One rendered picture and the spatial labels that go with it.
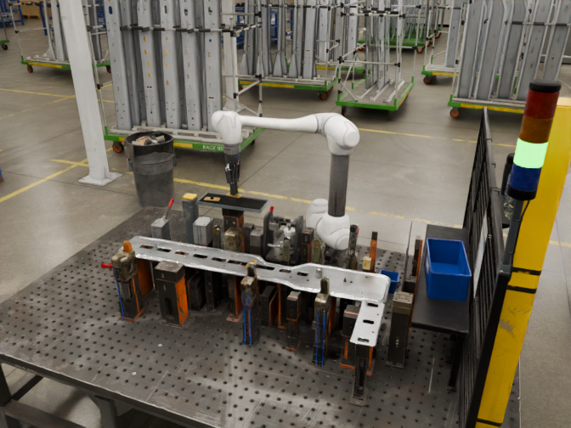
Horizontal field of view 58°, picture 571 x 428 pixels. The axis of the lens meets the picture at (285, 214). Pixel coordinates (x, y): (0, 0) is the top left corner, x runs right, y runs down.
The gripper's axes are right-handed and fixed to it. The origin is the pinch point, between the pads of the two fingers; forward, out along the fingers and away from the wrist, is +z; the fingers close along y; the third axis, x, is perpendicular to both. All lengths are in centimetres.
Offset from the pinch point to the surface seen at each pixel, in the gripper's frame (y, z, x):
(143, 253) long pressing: 47, 24, -25
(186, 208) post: 9.9, 13.9, -25.6
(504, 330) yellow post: 62, -4, 145
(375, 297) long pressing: 27, 23, 91
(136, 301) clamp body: 59, 44, -22
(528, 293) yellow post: 61, -20, 149
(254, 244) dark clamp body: 15.4, 21.4, 22.0
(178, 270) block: 54, 21, 4
